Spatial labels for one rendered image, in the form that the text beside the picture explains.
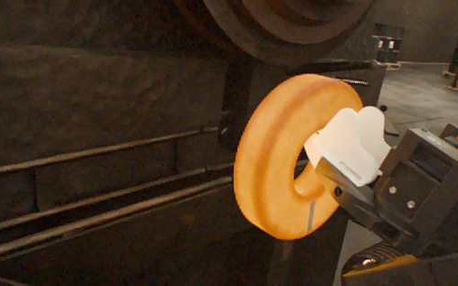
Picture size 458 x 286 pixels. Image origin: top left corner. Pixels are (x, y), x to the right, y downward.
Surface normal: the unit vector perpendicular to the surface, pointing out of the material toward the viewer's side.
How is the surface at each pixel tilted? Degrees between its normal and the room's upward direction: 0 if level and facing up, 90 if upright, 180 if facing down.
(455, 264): 89
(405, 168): 89
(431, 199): 89
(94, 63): 90
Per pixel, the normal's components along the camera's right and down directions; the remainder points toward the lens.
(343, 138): -0.77, 0.06
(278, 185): 0.66, 0.30
